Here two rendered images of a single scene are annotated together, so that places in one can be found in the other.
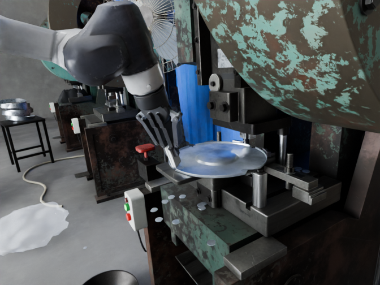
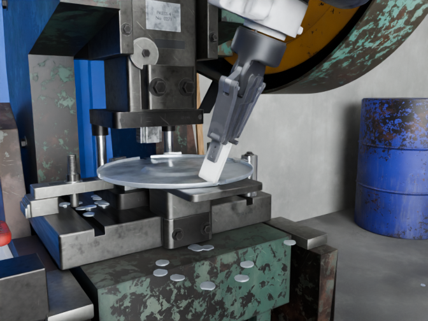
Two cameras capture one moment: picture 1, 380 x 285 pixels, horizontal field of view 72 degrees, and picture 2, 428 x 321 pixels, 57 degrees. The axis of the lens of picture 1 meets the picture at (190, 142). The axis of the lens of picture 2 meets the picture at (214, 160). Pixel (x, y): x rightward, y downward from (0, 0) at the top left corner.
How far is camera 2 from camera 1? 99 cm
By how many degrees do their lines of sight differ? 91
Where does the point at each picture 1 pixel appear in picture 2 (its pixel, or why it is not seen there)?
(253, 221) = (255, 215)
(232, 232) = (265, 232)
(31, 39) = not seen: outside the picture
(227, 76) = (167, 44)
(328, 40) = (418, 19)
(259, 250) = (290, 225)
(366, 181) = not seen: hidden behind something
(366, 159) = (189, 149)
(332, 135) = (179, 128)
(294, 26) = (416, 7)
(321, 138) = not seen: hidden behind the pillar
